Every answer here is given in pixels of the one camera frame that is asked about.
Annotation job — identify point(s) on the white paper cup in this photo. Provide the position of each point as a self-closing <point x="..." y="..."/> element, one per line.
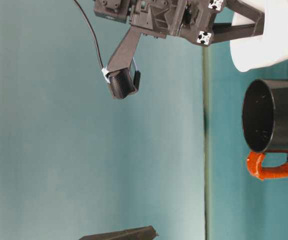
<point x="271" y="50"/>

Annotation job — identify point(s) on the blue-green backdrop sheet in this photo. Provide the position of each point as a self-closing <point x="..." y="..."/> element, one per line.
<point x="34" y="150"/>

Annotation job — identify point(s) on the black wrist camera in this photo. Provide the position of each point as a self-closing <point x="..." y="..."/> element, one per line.
<point x="120" y="85"/>

